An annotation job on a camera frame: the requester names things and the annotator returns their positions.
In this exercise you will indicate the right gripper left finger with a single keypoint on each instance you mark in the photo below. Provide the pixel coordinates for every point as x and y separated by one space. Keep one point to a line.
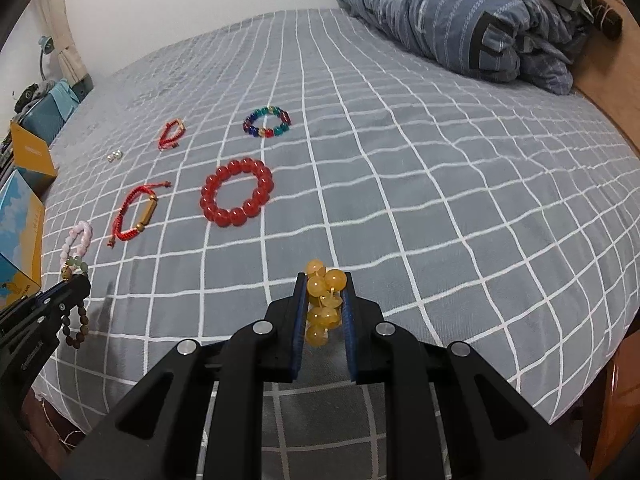
299 311

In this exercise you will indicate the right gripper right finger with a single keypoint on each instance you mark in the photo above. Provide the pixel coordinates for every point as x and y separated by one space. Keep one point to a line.
349 327

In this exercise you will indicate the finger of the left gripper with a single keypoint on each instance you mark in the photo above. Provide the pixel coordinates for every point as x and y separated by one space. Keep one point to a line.
61 298

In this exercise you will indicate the teal suitcase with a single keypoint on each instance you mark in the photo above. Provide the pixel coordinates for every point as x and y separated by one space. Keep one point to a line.
49 111

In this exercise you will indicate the blue patterned folded duvet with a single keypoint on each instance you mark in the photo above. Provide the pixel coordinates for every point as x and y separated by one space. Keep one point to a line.
493 40

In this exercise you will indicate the blue yellow cardboard box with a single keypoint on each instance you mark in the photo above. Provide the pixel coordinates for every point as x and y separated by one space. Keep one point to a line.
22 215

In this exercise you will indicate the grey checked bed sheet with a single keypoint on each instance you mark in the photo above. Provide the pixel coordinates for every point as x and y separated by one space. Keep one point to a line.
497 214

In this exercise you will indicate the wooden bed frame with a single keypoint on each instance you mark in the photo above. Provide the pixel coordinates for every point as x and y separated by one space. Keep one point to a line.
608 75

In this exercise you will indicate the blue desk lamp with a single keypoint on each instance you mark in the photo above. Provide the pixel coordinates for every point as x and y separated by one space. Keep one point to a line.
46 45

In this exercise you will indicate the beige curtain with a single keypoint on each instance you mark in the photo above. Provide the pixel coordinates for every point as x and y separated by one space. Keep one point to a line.
54 20

